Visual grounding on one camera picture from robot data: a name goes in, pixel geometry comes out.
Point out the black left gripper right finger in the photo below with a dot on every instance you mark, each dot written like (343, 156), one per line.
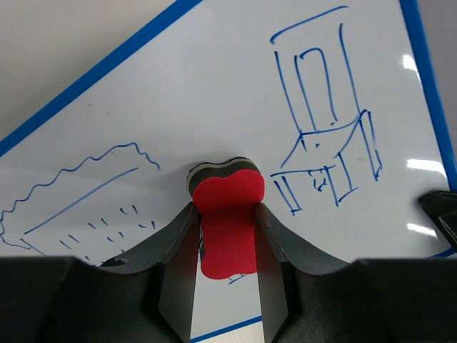
(309, 296)

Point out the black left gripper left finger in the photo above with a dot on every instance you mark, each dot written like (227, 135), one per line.
(145, 294)

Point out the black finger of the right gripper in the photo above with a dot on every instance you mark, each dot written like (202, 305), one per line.
(440, 206)

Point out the red whiteboard eraser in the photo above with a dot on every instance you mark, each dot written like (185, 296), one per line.
(225, 195)

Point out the blue framed whiteboard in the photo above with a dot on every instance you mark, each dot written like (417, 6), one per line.
(334, 101)

